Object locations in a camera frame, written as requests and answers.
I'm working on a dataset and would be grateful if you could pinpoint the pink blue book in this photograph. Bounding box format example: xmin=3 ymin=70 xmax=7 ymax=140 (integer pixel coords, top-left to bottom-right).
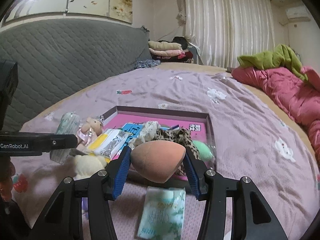
xmin=103 ymin=107 xmax=215 ymax=167

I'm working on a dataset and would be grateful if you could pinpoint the leopard print scrunchie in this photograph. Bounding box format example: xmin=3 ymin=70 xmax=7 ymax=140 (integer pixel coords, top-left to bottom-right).
xmin=153 ymin=128 xmax=200 ymax=159

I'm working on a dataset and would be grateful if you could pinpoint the floral cream scrunchie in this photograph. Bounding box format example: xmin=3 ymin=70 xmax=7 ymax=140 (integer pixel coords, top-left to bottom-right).
xmin=128 ymin=121 xmax=161 ymax=150

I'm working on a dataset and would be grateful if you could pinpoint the pink patterned bedsheet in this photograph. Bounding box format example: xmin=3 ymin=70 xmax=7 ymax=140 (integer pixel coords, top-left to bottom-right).
xmin=12 ymin=68 xmax=319 ymax=239

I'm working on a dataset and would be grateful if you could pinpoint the grey quilted headboard cover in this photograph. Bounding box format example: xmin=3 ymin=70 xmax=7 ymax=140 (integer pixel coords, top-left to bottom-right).
xmin=1 ymin=18 xmax=151 ymax=131

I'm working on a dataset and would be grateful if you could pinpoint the white yellow tissue pack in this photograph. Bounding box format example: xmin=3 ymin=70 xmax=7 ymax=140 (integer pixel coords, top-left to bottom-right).
xmin=84 ymin=128 xmax=131 ymax=160

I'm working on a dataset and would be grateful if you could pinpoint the red pink comforter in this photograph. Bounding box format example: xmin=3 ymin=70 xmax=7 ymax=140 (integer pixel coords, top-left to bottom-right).
xmin=232 ymin=67 xmax=320 ymax=161

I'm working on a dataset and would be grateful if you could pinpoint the green sponge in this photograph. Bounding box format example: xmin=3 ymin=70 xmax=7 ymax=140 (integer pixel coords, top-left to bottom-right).
xmin=193 ymin=140 xmax=214 ymax=163

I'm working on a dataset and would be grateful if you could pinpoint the beige mouse plush pink dress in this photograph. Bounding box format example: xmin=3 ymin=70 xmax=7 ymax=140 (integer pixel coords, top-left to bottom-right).
xmin=76 ymin=117 xmax=103 ymax=151

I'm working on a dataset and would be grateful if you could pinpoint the shallow dark cardboard box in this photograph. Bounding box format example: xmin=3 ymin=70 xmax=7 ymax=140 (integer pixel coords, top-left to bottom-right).
xmin=100 ymin=105 xmax=218 ymax=190

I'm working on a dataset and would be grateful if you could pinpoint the green garment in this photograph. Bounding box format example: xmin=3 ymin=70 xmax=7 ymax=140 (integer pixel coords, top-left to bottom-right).
xmin=237 ymin=44 xmax=309 ymax=81

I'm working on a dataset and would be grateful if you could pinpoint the white striped curtain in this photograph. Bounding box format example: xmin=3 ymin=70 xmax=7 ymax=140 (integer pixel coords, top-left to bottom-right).
xmin=184 ymin=0 xmax=275 ymax=68

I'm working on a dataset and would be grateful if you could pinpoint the orange makeup sponge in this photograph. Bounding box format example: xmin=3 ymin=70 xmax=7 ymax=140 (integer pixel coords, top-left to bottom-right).
xmin=130 ymin=140 xmax=186 ymax=184

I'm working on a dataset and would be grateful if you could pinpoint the blue patterned cloth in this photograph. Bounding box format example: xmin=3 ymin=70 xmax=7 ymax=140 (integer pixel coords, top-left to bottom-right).
xmin=135 ymin=59 xmax=161 ymax=69

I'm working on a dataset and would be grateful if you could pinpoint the person's left hand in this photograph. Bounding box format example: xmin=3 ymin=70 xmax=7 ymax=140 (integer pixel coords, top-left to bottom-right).
xmin=0 ymin=177 xmax=13 ymax=202

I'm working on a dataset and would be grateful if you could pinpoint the white air conditioner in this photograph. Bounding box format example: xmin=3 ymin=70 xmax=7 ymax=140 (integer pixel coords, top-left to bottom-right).
xmin=285 ymin=5 xmax=310 ymax=21

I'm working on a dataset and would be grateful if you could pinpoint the green tissue pack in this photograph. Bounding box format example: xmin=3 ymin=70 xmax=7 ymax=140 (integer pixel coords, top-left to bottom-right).
xmin=137 ymin=186 xmax=186 ymax=239
xmin=50 ymin=112 xmax=81 ymax=164

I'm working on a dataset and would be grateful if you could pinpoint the stack of folded clothes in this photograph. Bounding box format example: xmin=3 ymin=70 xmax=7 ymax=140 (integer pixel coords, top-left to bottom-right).
xmin=148 ymin=36 xmax=200 ymax=64

